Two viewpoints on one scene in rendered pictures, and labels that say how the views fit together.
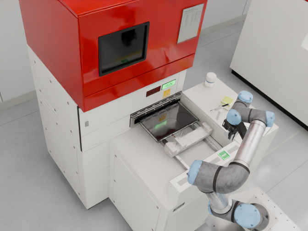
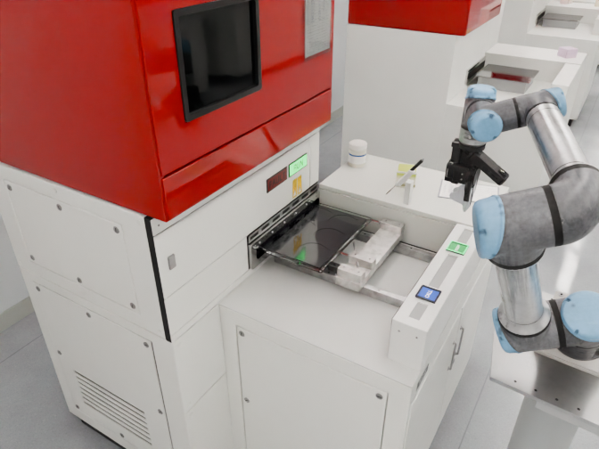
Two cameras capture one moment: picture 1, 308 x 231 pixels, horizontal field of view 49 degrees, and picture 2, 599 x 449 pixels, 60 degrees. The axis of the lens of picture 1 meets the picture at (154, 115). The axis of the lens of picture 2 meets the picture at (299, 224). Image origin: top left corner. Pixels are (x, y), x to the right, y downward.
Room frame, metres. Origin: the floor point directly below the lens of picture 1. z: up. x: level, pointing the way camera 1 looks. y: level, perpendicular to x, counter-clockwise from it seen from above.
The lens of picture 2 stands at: (0.17, 0.35, 1.86)
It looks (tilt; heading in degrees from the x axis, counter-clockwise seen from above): 32 degrees down; 345
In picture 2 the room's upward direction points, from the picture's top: straight up
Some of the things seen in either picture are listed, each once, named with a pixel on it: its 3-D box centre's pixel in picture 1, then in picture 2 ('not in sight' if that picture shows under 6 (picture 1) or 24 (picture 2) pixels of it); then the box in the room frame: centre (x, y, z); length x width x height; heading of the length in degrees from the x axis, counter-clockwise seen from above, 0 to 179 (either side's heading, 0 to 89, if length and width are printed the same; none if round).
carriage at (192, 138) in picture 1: (188, 140); (372, 256); (1.48, -0.25, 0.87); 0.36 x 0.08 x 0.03; 134
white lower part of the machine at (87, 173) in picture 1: (107, 133); (191, 324); (1.82, 0.36, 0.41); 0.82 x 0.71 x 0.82; 134
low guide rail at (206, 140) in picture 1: (197, 131); (375, 240); (1.60, -0.32, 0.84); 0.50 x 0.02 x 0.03; 44
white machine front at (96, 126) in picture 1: (135, 106); (252, 216); (1.57, 0.13, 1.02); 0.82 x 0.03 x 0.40; 134
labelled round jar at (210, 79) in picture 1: (210, 79); (357, 153); (1.97, -0.37, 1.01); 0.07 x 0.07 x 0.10
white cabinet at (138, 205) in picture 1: (184, 175); (370, 345); (1.52, -0.30, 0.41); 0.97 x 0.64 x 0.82; 134
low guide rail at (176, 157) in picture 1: (167, 147); (340, 280); (1.42, -0.12, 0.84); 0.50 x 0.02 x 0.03; 44
